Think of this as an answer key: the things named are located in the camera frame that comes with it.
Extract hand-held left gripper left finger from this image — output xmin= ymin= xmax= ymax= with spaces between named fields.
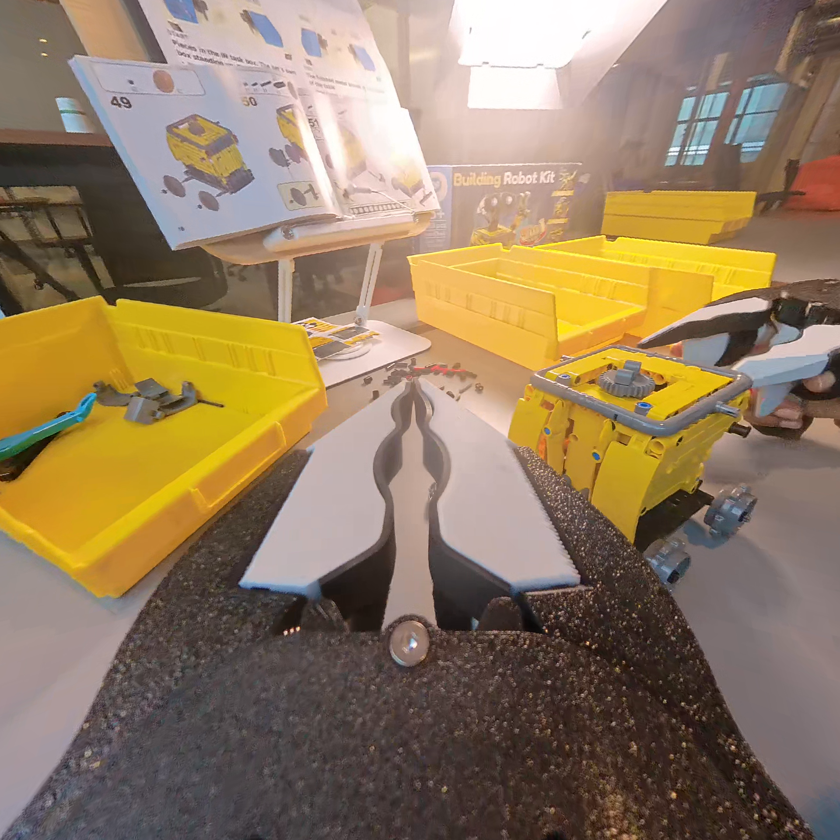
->
xmin=241 ymin=381 xmax=420 ymax=626

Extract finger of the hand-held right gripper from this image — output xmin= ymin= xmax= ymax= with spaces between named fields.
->
xmin=729 ymin=322 xmax=840 ymax=418
xmin=640 ymin=292 xmax=790 ymax=370

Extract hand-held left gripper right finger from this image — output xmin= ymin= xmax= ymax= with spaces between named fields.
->
xmin=420 ymin=381 xmax=582 ymax=628

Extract yellow toy brick vehicle model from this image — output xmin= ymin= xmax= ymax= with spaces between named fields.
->
xmin=510 ymin=346 xmax=760 ymax=585

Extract pile of black brick parts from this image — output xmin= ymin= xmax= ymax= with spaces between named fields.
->
xmin=381 ymin=361 xmax=481 ymax=401

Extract yellow storage bin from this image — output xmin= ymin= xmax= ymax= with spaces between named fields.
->
xmin=409 ymin=243 xmax=716 ymax=372
xmin=0 ymin=296 xmax=329 ymax=598
xmin=539 ymin=234 xmax=778 ymax=307
xmin=602 ymin=191 xmax=758 ymax=246

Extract building instruction booklet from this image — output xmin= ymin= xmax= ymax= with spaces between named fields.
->
xmin=69 ymin=0 xmax=443 ymax=250

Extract grey desk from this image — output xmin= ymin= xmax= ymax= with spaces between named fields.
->
xmin=0 ymin=210 xmax=840 ymax=840

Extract orange beanbag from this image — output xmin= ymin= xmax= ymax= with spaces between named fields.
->
xmin=788 ymin=155 xmax=840 ymax=214

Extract yellow printed sticker sheet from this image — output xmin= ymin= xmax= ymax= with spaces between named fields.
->
xmin=300 ymin=319 xmax=383 ymax=359

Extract building windows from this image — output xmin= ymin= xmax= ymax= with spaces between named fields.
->
xmin=663 ymin=79 xmax=796 ymax=169

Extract pile of grey brick pieces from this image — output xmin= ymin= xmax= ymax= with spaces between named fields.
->
xmin=92 ymin=377 xmax=224 ymax=426

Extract printed cardboard toy box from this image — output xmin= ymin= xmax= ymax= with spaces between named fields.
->
xmin=423 ymin=162 xmax=585 ymax=253

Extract teal brick separator tool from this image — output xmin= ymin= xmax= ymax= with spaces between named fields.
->
xmin=0 ymin=392 xmax=99 ymax=463

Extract dark wooden shelf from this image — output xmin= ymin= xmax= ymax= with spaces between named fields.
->
xmin=0 ymin=129 xmax=227 ymax=316

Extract white cup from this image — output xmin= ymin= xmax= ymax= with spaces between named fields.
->
xmin=56 ymin=96 xmax=94 ymax=135

